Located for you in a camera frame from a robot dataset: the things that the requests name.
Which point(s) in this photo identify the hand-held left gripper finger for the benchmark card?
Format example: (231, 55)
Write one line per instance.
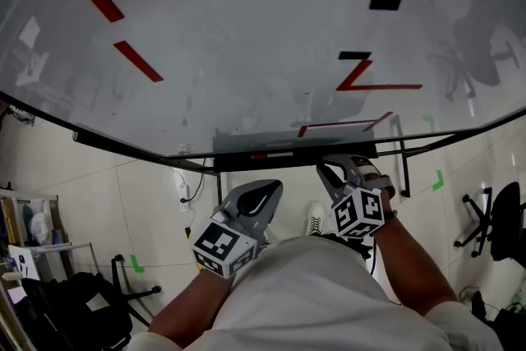
(263, 201)
(234, 197)

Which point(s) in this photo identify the black whiteboard stand leg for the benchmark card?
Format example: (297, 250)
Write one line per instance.
(404, 168)

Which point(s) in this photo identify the person's white shirt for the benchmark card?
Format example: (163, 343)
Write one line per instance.
(304, 300)

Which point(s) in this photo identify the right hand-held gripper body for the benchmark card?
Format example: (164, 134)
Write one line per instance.
(357, 213)

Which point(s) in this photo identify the person's white shoe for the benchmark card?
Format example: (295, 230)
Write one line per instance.
(315, 220)

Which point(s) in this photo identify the tiny red magnetic strip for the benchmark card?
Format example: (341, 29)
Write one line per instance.
(302, 131)

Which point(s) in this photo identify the black office chair with bag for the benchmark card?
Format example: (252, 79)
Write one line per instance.
(74, 312)

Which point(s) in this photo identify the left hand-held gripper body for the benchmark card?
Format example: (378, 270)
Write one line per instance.
(220, 246)

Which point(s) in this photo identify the red and white whiteboard marker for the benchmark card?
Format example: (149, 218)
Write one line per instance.
(272, 155)

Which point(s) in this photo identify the green floor tape mark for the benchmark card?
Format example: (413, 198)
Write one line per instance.
(429, 120)
(439, 183)

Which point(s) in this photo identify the white power strip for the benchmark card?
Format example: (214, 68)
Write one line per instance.
(183, 197)

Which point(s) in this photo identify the black magnetic strip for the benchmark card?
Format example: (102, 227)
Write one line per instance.
(354, 55)

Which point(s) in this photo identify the thin dark red magnetic strip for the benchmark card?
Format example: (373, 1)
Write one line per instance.
(339, 123)

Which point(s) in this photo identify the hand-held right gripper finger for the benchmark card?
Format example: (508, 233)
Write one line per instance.
(343, 165)
(330, 183)

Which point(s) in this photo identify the glass whiteboard with black frame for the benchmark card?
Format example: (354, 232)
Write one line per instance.
(246, 12)

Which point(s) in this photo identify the person's right hand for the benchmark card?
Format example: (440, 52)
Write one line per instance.
(380, 183)

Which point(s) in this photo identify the person's right forearm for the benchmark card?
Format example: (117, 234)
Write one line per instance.
(411, 267)

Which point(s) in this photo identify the narrow red magnetic strip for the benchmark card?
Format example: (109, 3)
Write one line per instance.
(378, 121)

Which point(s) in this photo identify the person's left forearm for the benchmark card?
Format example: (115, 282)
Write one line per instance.
(193, 308)

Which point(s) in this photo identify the white metal shelf rack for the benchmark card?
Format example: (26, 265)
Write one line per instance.
(49, 248)

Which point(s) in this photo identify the white plastic bag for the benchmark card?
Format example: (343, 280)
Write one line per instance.
(41, 228)

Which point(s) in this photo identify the thin long red magnetic strip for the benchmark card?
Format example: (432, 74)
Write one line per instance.
(390, 86)

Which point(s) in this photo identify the short red magnetic strip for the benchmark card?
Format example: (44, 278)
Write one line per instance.
(137, 61)

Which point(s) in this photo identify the black marker tray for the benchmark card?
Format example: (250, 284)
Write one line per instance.
(234, 163)

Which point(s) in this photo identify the slanted red magnetic strip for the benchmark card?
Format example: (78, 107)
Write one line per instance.
(354, 75)

